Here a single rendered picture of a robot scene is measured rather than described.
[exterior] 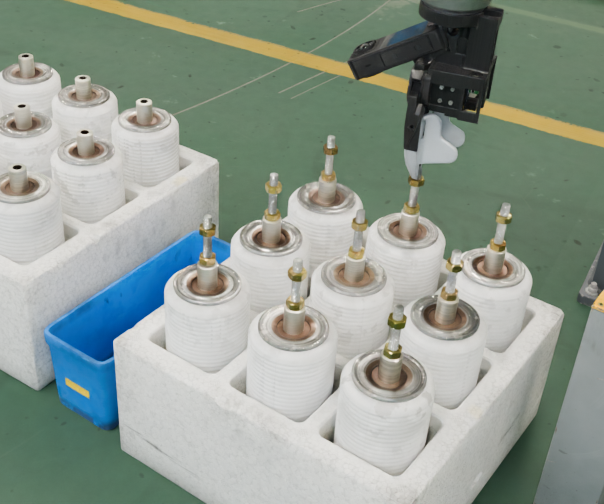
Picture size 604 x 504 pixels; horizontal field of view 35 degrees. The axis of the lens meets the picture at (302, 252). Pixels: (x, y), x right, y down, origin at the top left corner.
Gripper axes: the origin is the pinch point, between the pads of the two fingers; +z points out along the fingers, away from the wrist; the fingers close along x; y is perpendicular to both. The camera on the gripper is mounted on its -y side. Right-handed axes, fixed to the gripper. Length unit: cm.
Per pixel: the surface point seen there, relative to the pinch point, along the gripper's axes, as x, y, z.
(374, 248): -3.6, -2.4, 10.5
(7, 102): 13, -65, 12
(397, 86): 92, -22, 34
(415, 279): -4.1, 3.2, 13.1
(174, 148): 11.5, -36.5, 12.5
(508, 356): -9.6, 16.1, 16.4
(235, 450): -30.0, -9.2, 22.3
